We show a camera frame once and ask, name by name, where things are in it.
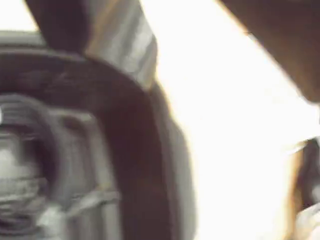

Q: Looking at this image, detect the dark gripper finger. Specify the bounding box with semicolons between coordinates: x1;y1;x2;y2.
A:
217;0;320;104
23;0;159;89

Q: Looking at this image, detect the black square plastic bowl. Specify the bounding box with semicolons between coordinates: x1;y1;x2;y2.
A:
0;29;198;240

